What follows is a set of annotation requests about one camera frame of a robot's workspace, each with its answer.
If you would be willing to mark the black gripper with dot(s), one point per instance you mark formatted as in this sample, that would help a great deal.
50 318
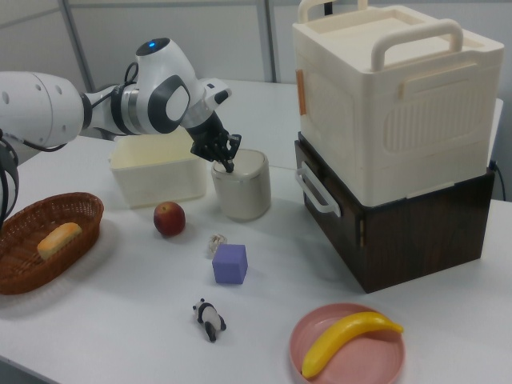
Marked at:
208 134

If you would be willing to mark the small beige trash can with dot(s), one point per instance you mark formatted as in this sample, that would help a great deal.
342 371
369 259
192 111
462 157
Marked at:
242 196

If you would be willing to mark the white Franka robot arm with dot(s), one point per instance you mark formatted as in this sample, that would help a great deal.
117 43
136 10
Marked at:
40 108

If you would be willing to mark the cream open plastic bin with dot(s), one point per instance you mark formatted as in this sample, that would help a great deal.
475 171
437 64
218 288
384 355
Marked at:
160 180

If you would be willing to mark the red apple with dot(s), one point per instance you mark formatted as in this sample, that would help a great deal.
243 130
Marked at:
169 220

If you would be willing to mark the small crumpled wrapper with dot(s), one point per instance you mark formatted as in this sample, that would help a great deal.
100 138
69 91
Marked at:
215 242

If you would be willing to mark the purple cube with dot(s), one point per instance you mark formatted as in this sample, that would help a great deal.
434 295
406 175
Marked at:
229 266

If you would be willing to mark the panda figurine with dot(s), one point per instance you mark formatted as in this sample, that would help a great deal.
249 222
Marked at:
210 318

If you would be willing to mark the toy bread loaf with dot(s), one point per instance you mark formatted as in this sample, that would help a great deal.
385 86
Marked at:
59 240

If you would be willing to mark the dark wooden drawer box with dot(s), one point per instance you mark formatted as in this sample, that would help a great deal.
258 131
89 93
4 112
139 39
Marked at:
420 240

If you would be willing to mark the yellow toy banana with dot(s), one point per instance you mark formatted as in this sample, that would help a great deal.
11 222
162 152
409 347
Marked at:
344 336

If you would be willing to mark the brown wicker basket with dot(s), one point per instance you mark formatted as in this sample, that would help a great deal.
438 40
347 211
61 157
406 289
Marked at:
24 272

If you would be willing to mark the pink plate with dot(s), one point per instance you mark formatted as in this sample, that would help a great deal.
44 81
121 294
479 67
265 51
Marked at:
360 360

